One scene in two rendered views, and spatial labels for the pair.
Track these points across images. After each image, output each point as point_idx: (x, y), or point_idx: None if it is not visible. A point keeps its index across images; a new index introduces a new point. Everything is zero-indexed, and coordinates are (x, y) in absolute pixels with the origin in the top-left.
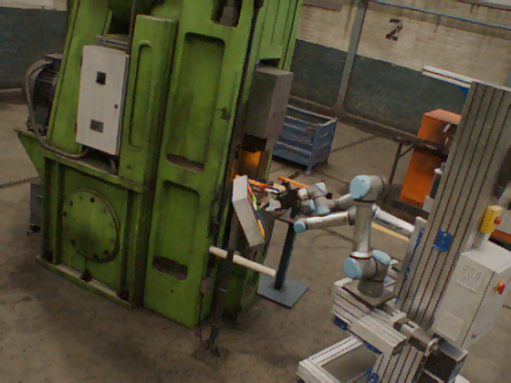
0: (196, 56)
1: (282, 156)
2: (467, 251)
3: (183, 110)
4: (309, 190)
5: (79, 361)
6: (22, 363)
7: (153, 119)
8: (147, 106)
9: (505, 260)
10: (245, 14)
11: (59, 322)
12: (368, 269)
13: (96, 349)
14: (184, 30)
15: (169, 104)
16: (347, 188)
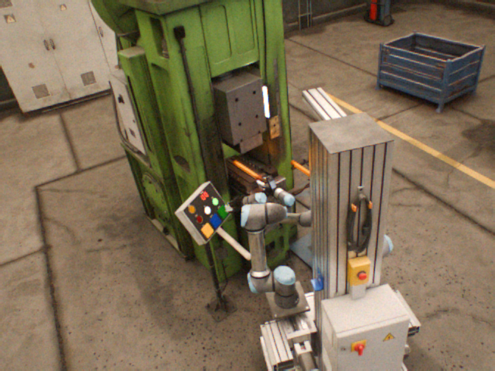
0: (166, 82)
1: (415, 94)
2: (334, 298)
3: (174, 124)
4: (249, 199)
5: (129, 301)
6: (95, 298)
7: (152, 132)
8: (145, 123)
9: (375, 319)
10: (169, 48)
11: (133, 267)
12: (262, 287)
13: (144, 293)
14: (149, 61)
15: (162, 120)
16: (478, 127)
